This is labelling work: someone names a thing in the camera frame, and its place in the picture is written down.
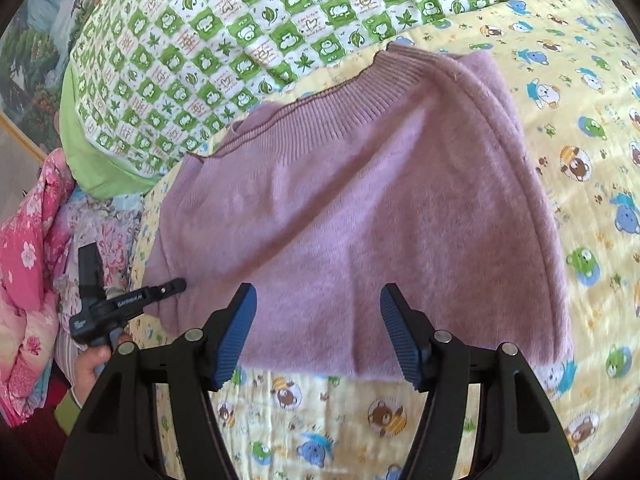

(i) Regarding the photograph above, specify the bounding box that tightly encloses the person's left hand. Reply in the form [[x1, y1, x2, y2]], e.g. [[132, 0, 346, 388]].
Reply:
[[72, 344, 113, 408]]

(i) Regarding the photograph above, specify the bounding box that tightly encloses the gold picture frame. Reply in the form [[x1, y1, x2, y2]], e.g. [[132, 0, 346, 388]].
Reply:
[[0, 112, 47, 162]]

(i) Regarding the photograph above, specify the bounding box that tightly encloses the landscape wall painting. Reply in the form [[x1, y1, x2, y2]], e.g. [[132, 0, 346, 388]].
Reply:
[[1, 0, 101, 153]]

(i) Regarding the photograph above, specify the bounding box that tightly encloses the green sleeve left forearm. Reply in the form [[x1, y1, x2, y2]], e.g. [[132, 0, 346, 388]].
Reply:
[[53, 389, 81, 436]]

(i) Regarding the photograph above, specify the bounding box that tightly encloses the green white checkered quilt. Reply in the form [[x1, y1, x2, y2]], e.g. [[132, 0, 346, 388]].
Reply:
[[60, 0, 525, 200]]

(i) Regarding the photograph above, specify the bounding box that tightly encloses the pink knitted sweater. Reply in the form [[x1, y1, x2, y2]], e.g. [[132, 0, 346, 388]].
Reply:
[[143, 41, 573, 380]]

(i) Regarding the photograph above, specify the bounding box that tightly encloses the pink floral fabric pile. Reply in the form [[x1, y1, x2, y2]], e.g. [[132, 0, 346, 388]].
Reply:
[[1, 148, 142, 427]]

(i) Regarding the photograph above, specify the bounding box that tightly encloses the yellow cartoon bear blanket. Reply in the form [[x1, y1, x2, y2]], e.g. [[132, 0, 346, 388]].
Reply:
[[127, 0, 640, 480]]

